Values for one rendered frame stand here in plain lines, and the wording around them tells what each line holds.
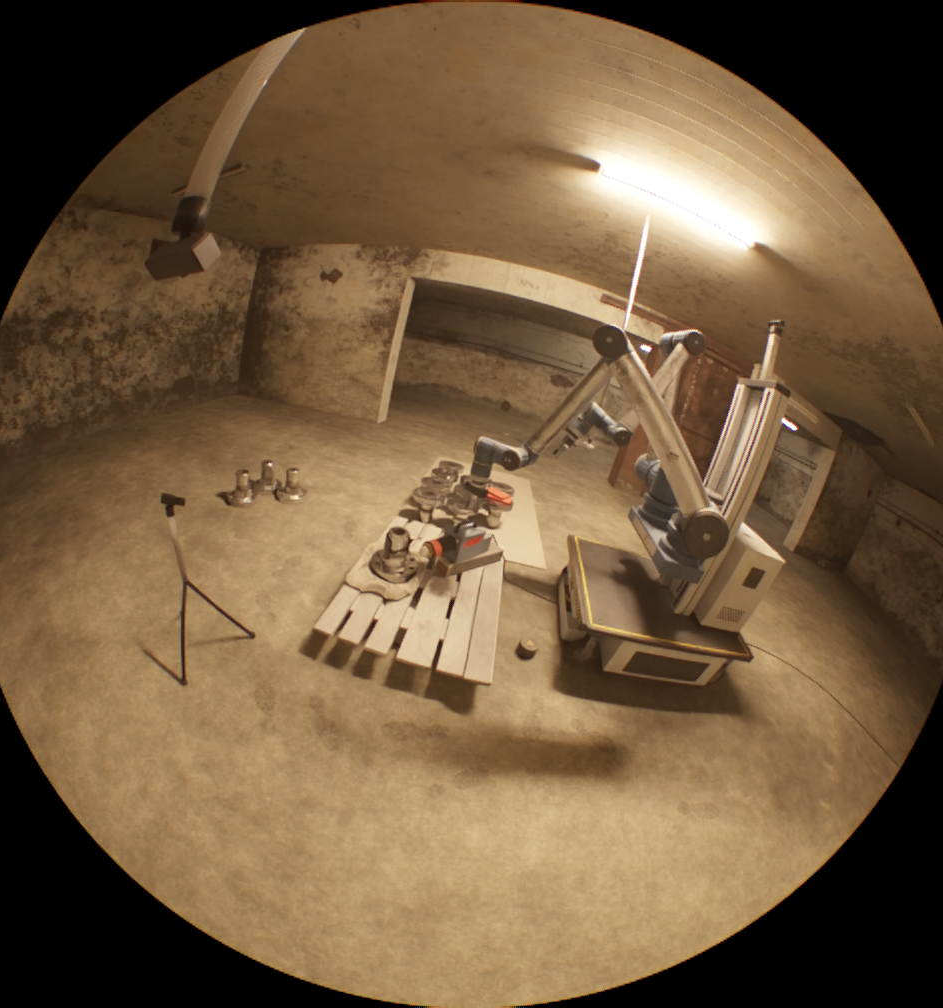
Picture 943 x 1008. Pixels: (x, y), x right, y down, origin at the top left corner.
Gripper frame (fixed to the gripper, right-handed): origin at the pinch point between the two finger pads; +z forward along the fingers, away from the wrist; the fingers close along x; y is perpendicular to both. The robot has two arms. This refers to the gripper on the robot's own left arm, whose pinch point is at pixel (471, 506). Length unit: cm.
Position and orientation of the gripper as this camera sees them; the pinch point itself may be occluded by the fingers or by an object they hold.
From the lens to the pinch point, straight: 186.6
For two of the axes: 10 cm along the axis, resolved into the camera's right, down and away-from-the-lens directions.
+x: 7.0, 4.4, -5.7
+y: -6.8, 1.4, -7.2
